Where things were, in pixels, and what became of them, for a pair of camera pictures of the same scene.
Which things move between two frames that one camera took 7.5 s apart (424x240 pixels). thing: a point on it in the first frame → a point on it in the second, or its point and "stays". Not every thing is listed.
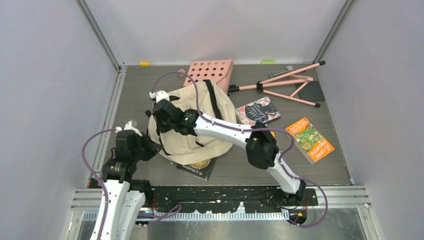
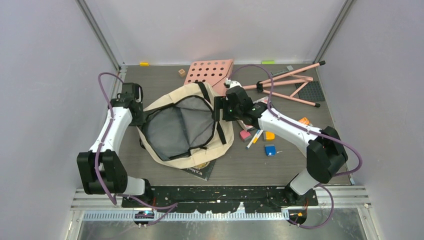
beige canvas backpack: x=209 y=100 stays
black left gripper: x=154 y=148 → x=140 y=119
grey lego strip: x=271 y=74 stays
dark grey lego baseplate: x=312 y=91 stays
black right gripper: x=163 y=128 → x=222 y=102
